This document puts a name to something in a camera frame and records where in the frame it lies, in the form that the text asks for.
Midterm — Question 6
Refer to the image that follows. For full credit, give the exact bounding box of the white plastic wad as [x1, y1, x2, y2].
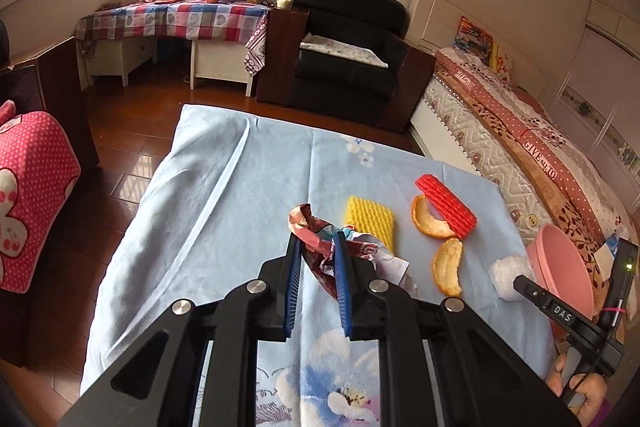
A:
[489, 256, 536, 303]

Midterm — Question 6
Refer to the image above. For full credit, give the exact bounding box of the red foam net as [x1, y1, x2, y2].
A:
[415, 174, 478, 239]

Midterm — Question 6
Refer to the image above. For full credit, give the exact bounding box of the light blue floral tablecloth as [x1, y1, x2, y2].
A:
[80, 103, 556, 427]

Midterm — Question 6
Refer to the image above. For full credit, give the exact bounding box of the yellow foam net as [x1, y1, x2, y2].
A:
[342, 196, 396, 255]

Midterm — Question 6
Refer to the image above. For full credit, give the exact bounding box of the quilted mattress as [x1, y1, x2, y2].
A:
[422, 74, 556, 243]

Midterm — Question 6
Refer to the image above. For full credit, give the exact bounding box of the colourful printed pillow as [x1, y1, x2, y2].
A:
[452, 16, 493, 58]

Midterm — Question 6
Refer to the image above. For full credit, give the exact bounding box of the black leather armchair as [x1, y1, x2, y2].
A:
[256, 0, 437, 134]

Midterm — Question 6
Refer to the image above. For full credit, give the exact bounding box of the orange peel piece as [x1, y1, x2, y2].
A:
[432, 238, 465, 298]
[411, 194, 457, 239]

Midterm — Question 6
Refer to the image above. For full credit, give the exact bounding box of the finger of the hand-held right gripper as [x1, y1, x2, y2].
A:
[513, 274, 552, 309]

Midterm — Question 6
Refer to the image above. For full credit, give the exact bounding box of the dark wooden cabinet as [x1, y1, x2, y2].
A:
[0, 36, 100, 170]

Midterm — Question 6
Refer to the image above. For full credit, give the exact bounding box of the person's right forearm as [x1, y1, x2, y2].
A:
[592, 399, 618, 427]

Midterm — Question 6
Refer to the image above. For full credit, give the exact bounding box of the red polka-dot cushion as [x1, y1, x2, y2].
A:
[0, 101, 82, 293]

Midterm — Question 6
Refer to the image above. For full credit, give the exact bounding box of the white bed frame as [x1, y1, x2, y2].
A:
[404, 0, 591, 180]

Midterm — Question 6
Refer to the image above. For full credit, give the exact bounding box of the person's right hand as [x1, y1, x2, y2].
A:
[545, 352, 613, 418]

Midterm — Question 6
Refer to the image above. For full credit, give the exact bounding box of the blue white tissue pack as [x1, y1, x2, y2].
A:
[597, 227, 631, 268]

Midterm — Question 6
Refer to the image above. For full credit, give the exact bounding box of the white sliding-door wardrobe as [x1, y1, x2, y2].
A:
[547, 0, 640, 188]

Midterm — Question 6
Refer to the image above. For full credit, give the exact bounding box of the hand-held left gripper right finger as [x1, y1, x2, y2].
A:
[334, 232, 583, 427]

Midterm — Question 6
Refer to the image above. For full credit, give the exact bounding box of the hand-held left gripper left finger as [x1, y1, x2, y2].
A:
[59, 232, 303, 427]

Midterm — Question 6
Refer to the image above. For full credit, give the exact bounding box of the pink plastic bucket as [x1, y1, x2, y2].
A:
[526, 224, 601, 338]

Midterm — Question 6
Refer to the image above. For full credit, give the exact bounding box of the yellow floral pillow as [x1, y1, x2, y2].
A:
[490, 44, 516, 80]

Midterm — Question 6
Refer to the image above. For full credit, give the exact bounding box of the white desk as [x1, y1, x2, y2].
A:
[89, 36, 253, 98]

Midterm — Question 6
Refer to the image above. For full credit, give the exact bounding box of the checkered tablecloth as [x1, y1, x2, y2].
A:
[75, 0, 271, 75]

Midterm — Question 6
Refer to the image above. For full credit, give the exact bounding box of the printed paper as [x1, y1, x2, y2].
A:
[286, 203, 421, 303]

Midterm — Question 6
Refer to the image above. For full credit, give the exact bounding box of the pale floral seat cushion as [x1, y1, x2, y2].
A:
[299, 33, 390, 69]

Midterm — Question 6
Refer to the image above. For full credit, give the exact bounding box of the patchwork polka-dot duvet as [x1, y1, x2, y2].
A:
[435, 47, 640, 258]

